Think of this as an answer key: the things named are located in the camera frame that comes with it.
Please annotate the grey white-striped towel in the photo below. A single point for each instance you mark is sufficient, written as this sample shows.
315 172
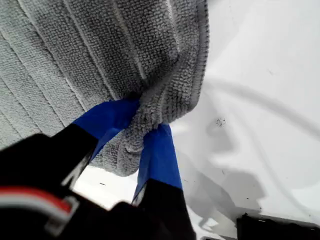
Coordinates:
100 50

